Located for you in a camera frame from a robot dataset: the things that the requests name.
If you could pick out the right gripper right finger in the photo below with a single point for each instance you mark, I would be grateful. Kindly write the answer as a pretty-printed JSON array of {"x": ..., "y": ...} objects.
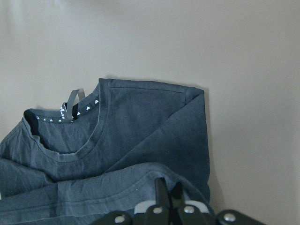
[{"x": 186, "y": 212}]

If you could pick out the black graphic t-shirt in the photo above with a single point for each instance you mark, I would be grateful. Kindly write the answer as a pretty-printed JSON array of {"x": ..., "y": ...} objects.
[{"x": 72, "y": 166}]

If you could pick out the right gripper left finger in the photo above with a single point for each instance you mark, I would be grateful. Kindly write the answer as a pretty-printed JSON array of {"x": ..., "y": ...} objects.
[{"x": 154, "y": 212}]

